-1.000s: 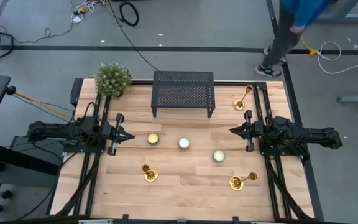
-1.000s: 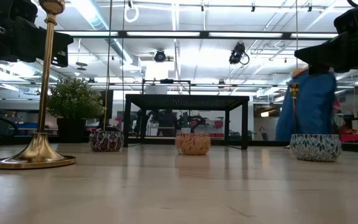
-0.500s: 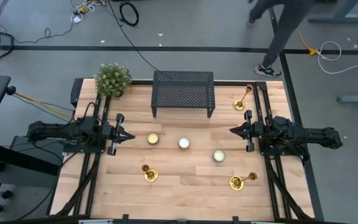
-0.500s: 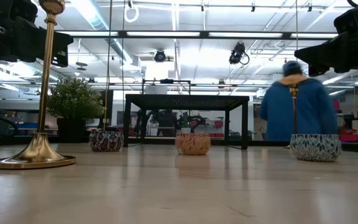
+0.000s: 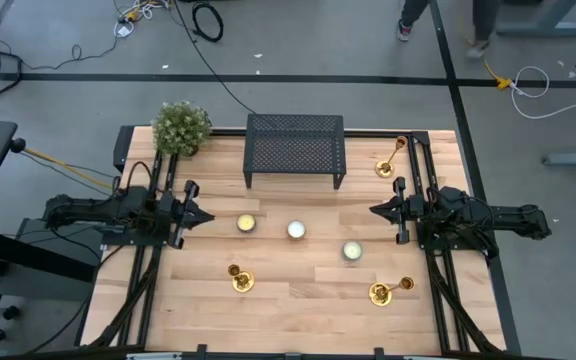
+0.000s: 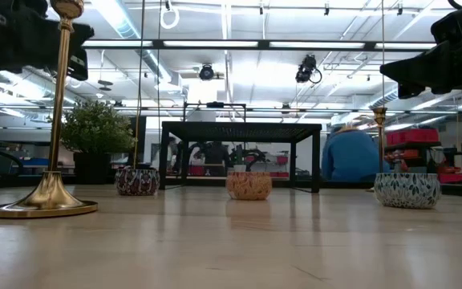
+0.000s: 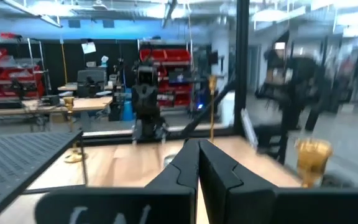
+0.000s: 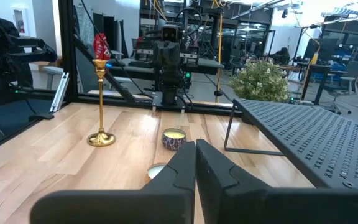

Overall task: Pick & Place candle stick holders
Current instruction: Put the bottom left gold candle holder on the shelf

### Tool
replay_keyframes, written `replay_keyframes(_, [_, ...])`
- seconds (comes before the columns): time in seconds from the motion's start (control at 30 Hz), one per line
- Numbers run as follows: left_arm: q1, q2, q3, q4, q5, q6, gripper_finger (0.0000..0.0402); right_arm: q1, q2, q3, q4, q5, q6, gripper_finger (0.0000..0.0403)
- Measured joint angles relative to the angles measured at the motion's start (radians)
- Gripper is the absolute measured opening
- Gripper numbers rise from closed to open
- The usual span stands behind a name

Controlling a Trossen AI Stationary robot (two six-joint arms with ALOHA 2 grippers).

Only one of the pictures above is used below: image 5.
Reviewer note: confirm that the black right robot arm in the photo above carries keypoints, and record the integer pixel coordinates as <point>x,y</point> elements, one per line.
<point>508,220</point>

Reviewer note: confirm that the grey desk leg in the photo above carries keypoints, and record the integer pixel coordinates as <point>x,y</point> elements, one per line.
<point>543,29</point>

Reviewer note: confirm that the green potted plant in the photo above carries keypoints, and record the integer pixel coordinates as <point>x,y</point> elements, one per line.
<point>180,127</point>

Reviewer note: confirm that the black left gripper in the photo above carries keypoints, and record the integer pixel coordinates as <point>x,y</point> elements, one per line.
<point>178,212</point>

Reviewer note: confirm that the grey equipment box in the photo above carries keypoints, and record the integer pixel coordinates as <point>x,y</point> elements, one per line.
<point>33,290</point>

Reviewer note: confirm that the gold candlestick holder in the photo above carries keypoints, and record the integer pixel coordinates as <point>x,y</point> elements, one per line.
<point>243,281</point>
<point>380,294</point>
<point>384,169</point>

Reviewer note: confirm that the orange patterned candle tin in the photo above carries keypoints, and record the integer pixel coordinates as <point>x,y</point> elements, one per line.
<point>352,250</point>

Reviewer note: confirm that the black perforated metal shelf riser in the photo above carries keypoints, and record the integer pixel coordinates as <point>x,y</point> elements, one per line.
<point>293,150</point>

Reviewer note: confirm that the person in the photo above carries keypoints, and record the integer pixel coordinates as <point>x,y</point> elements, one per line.
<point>413,10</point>

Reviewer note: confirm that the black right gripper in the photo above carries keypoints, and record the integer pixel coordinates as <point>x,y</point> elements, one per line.
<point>408,210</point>

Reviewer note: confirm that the black aluminium rig frame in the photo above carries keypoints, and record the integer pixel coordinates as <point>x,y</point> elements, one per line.
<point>248,357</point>

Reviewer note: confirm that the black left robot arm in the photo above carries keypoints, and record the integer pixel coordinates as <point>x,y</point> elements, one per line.
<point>93,210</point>

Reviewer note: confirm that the blue grey patterned candle tin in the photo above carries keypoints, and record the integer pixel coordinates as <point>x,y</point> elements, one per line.
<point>296,229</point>

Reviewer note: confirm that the red patterned candle tin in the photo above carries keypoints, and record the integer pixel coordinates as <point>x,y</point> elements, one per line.
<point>246,223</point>

